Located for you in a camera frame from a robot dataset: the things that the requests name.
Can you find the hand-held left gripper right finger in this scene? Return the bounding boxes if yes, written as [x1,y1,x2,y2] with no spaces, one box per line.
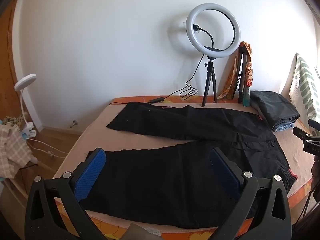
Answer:
[209,147,293,240]

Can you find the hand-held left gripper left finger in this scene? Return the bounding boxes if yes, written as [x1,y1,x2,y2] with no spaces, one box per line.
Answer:
[24,148,108,240]

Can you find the black pants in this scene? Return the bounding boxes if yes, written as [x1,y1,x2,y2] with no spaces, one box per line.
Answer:
[106,102,298,229]

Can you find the folded blue jeans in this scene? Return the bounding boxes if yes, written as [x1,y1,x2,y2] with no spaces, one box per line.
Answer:
[272,119,297,132]

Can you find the pink blanket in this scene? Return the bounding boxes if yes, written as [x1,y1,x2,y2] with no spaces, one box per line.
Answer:
[54,102,313,233]

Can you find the white pillow with green leaves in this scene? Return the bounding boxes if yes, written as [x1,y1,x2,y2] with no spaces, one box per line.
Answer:
[289,52,320,130]

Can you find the folded dark grey garment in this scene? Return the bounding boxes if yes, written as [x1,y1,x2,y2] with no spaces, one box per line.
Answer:
[250,91,300,128]

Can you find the teal green cloth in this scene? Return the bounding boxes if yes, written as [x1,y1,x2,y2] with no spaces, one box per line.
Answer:
[242,86,252,107]

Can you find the person's striped dark clothing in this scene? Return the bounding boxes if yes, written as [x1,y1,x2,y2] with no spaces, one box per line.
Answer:
[294,197,320,240]

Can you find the grey brown cloth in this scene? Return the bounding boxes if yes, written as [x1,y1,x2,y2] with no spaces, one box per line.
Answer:
[127,223,163,240]

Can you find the beige checked cloth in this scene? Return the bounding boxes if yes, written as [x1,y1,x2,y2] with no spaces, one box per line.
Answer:
[0,124,38,179]

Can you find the orange patterned scarf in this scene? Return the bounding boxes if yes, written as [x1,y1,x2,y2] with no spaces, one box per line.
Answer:
[216,41,254,100]

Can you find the folded black tripod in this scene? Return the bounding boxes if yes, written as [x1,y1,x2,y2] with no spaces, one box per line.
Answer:
[232,42,250,104]

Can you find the spotted cloth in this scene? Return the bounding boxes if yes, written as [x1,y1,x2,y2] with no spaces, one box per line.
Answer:
[2,115,25,128]

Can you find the small black tripod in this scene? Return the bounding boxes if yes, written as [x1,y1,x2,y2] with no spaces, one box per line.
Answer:
[201,55,217,107]

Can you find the white clip lamp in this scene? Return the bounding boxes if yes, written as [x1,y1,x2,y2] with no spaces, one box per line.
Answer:
[14,73,38,139]

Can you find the wooden door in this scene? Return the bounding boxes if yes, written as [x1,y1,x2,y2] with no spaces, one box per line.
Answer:
[0,0,28,121]

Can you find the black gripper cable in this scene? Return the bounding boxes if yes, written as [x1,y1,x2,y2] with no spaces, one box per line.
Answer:
[301,180,317,222]

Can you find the white cable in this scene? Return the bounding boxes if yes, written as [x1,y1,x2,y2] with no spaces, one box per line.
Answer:
[27,137,69,159]

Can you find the black ring light cable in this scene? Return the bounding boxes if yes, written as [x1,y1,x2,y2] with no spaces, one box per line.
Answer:
[109,54,204,105]

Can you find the white ring light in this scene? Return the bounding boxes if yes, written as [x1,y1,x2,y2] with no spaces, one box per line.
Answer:
[185,3,241,54]

